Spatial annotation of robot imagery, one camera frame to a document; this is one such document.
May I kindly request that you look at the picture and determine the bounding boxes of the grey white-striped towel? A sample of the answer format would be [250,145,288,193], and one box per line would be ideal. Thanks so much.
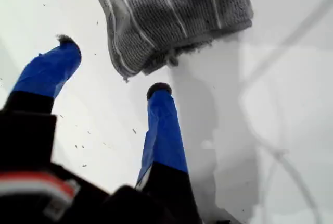
[85,0,254,84]

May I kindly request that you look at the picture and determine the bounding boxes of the red white servo wire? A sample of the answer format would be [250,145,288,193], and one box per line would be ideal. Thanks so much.
[0,170,80,218]

